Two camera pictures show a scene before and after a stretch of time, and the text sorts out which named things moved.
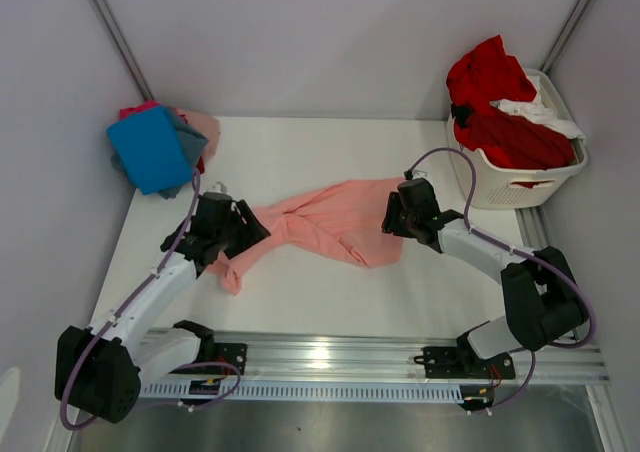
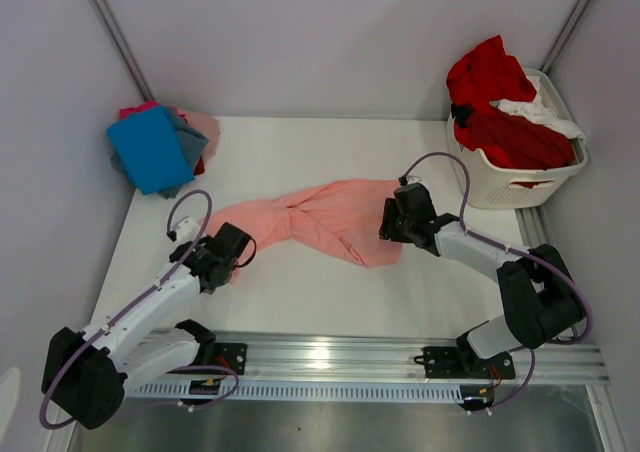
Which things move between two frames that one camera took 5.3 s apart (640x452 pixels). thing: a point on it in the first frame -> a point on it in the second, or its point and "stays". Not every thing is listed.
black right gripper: (389, 223) stays
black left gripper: (254, 234) -> (204, 241)
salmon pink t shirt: (360, 219) stays
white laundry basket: (501, 186) stays
